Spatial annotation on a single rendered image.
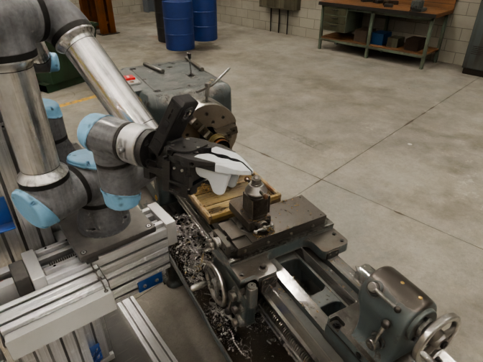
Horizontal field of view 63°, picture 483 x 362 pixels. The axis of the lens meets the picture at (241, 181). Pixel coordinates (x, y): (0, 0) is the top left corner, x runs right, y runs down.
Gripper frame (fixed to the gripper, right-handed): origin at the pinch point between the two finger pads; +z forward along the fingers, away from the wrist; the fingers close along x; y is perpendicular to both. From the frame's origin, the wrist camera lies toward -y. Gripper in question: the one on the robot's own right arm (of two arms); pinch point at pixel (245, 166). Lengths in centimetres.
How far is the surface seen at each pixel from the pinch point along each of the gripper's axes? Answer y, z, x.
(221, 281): 72, -33, -49
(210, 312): 97, -42, -57
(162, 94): 21, -99, -93
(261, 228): 50, -24, -60
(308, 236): 58, -12, -77
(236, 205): 48, -38, -65
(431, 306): 40, 33, -39
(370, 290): 40, 19, -36
